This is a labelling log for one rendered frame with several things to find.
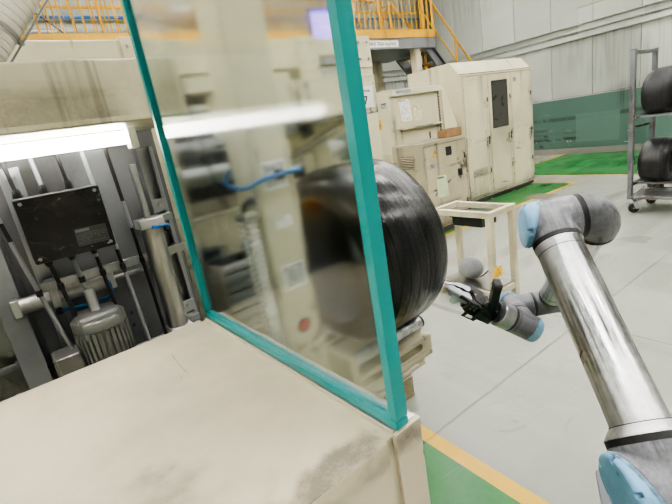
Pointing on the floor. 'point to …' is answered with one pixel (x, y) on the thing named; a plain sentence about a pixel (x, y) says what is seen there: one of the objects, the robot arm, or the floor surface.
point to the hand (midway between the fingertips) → (450, 285)
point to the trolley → (649, 166)
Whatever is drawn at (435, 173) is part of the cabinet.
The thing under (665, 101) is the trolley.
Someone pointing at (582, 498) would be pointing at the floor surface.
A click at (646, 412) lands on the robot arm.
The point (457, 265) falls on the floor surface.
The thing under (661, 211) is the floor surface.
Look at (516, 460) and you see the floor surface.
